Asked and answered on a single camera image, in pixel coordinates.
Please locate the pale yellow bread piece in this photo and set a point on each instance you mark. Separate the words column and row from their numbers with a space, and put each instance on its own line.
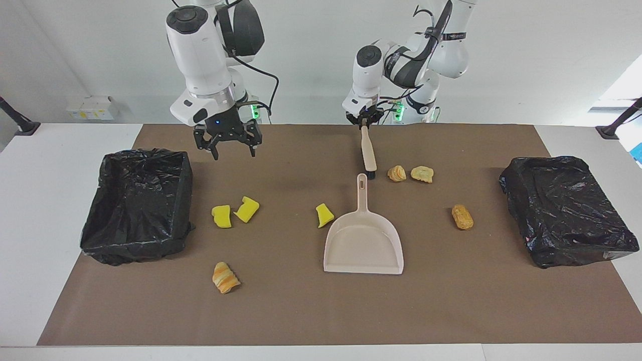
column 422, row 174

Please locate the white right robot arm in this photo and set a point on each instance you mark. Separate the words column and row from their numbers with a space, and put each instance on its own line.
column 200, row 60

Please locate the notched yellow sponge piece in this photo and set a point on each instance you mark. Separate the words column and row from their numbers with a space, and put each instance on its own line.
column 247, row 209

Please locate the beige plastic dustpan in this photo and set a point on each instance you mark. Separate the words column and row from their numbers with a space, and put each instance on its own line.
column 363, row 240

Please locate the brown table mat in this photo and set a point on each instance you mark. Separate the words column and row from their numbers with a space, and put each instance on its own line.
column 301, row 311

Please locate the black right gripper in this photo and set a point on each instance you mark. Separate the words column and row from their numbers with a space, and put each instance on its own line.
column 225, row 128

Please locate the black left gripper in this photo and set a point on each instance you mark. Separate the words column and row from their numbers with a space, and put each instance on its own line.
column 375, row 118

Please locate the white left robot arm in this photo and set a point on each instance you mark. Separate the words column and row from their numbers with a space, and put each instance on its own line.
column 362, row 80

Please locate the black camera stand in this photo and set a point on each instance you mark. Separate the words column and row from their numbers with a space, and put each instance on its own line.
column 614, row 128
column 22, row 125

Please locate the brown bread roll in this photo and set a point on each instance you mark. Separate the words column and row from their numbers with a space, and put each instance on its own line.
column 462, row 216

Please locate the white wall socket box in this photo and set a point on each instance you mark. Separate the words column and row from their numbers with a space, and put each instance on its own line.
column 90, row 108

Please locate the blue object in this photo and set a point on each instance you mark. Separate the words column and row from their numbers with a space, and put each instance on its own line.
column 638, row 153

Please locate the bin lined with black bag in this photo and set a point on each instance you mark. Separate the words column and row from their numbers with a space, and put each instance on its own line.
column 567, row 210
column 135, row 205

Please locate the beige brush with black bristles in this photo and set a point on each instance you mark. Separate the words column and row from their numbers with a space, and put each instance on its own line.
column 368, row 153

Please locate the striped orange croissant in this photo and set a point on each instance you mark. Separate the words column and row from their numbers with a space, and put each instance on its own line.
column 225, row 278

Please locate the ridged golden bread piece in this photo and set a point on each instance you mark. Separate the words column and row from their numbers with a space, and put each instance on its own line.
column 396, row 173

